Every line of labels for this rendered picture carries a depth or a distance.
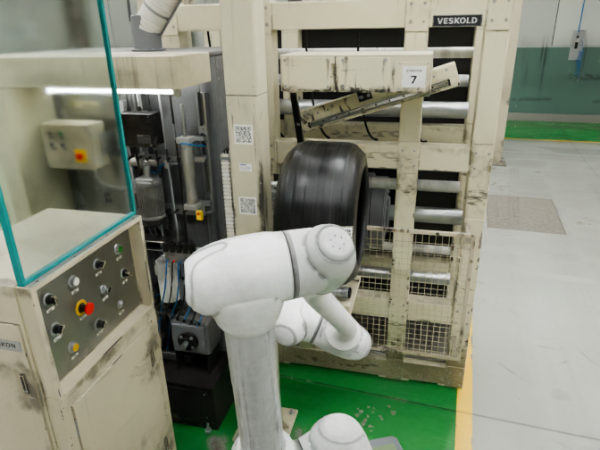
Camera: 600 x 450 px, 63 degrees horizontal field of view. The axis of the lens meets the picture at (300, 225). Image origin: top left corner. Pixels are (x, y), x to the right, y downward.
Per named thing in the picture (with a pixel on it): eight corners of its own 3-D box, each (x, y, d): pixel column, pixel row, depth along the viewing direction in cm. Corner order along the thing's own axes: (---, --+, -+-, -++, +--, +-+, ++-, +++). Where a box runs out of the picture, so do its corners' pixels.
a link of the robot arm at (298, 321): (277, 308, 154) (315, 325, 154) (262, 343, 141) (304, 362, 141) (287, 284, 148) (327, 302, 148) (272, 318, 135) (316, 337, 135)
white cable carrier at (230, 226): (229, 262, 212) (220, 154, 194) (233, 256, 217) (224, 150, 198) (238, 262, 211) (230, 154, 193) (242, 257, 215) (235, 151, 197)
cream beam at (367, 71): (280, 92, 204) (279, 54, 198) (295, 85, 226) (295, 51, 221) (430, 94, 190) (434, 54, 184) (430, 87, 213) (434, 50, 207)
